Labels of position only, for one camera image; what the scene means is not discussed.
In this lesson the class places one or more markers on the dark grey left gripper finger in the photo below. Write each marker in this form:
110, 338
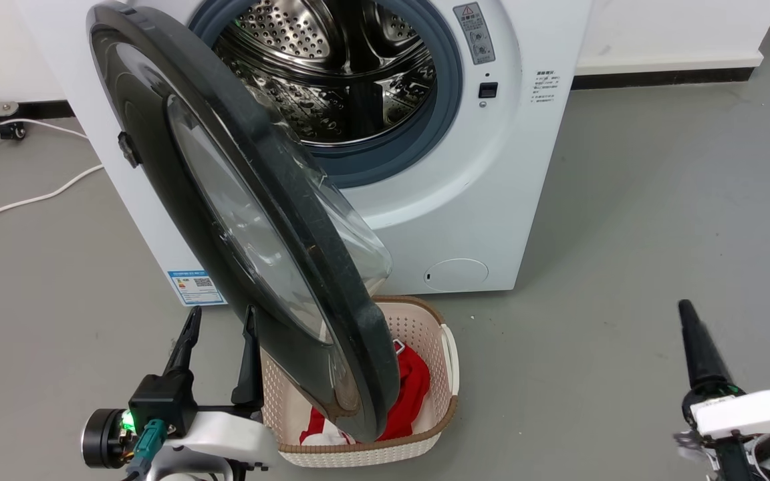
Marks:
184, 347
249, 367

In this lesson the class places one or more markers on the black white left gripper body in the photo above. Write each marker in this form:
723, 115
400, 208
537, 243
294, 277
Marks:
161, 401

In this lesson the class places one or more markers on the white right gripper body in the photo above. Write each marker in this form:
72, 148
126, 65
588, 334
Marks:
752, 409

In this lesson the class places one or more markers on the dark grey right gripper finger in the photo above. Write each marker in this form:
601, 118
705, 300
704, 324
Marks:
702, 347

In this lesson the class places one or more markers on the dark grey round washer door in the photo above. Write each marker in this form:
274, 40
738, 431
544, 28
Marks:
261, 170

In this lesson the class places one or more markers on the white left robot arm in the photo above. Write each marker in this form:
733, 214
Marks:
188, 471

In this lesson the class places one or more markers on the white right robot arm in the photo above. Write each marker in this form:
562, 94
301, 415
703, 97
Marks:
739, 461

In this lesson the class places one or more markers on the white front-load washing machine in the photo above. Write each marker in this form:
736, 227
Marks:
492, 200

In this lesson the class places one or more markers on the grey-blue rubber door gasket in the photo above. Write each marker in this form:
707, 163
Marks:
448, 100

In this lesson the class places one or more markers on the black door latch socket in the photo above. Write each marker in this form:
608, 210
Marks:
488, 90

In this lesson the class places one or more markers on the blue energy label sticker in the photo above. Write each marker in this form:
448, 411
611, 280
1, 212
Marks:
194, 287

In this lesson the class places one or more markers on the white garment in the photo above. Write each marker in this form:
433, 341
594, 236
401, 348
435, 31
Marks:
326, 438

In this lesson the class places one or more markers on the red garment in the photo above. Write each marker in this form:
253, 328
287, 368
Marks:
413, 387

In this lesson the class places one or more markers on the beige woven plastic laundry basket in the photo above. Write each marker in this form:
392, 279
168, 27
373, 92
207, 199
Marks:
428, 334

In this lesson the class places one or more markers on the round white filter cover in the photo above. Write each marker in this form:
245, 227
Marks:
456, 274

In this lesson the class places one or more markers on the stainless steel washer drum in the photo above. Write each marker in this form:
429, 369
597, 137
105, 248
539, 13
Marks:
331, 73

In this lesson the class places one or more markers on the grey warning sticker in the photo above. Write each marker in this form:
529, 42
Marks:
474, 32

